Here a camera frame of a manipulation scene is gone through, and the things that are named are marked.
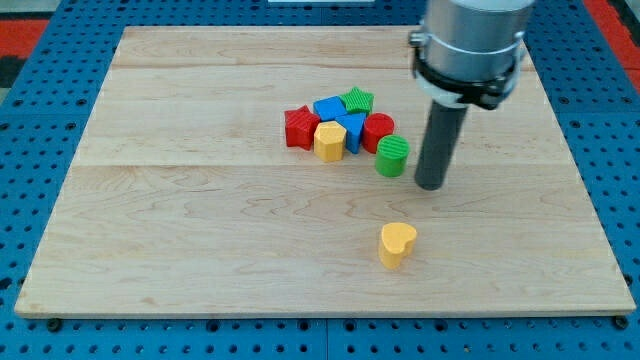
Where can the wooden board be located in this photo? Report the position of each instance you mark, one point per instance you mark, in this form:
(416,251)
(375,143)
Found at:
(183,200)

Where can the blue triangle block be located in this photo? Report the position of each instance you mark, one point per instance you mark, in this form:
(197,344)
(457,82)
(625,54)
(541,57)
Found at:
(353,123)

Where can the green cylinder block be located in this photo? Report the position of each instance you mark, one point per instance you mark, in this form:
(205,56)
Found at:
(391,156)

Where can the red star block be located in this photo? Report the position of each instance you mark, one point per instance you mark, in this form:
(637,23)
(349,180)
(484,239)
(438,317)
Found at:
(300,127)

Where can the yellow hexagon block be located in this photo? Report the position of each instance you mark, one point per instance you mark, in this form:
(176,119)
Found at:
(329,141)

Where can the green star block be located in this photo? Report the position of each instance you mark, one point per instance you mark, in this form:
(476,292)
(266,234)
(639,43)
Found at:
(357,101)

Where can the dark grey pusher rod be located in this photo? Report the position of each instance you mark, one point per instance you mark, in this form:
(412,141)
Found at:
(440,138)

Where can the blue cube block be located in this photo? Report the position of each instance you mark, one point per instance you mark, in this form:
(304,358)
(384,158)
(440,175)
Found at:
(329,108)

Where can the yellow heart block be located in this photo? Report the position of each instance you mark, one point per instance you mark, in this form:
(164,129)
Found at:
(396,242)

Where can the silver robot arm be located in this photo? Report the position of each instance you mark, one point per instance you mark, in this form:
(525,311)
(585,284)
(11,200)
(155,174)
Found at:
(470,51)

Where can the red cylinder block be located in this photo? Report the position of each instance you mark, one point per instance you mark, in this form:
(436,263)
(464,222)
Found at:
(375,127)

